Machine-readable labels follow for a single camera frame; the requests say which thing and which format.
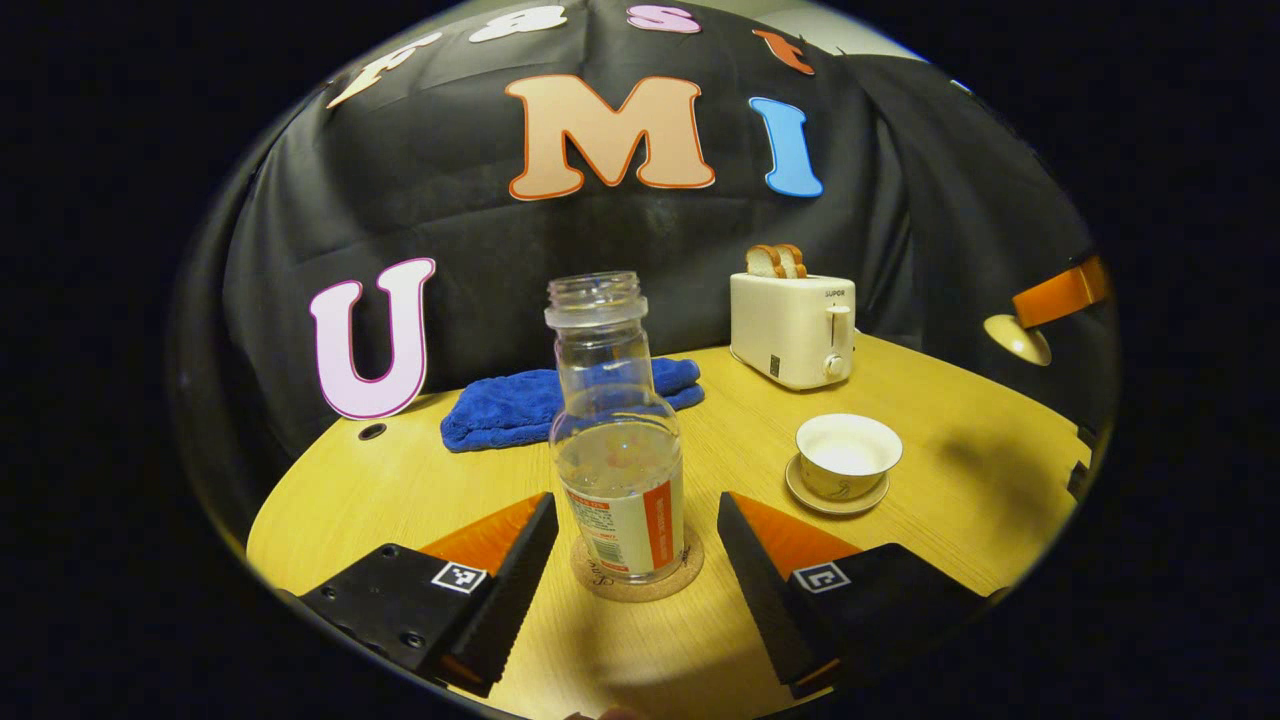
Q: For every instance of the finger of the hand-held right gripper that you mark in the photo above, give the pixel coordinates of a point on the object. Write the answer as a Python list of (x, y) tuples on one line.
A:
[(1060, 292)]

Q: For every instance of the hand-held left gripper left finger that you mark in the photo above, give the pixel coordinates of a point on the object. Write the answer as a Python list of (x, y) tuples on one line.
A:
[(500, 600)]

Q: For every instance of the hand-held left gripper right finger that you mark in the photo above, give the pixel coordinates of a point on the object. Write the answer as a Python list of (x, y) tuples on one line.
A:
[(765, 600)]

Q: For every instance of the cream teacup lid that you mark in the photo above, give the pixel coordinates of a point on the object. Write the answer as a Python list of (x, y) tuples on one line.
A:
[(1015, 340)]

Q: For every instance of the round cork coaster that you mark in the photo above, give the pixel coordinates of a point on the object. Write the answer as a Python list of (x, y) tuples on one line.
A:
[(690, 565)]

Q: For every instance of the cream teacup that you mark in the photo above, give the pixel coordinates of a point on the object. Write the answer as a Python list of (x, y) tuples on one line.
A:
[(848, 465)]

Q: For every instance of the clear water bottle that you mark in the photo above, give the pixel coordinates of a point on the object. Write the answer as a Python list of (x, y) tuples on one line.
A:
[(615, 470)]

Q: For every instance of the cream saucer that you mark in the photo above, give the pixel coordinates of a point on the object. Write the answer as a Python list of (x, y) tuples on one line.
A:
[(838, 505)]

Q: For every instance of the blue towel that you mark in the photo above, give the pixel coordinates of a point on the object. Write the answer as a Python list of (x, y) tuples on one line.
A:
[(500, 410)]

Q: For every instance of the cream toaster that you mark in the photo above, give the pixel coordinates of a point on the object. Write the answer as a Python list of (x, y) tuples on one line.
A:
[(785, 330)]

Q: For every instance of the black backdrop cloth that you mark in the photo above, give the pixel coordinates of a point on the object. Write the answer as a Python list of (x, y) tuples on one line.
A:
[(480, 250)]

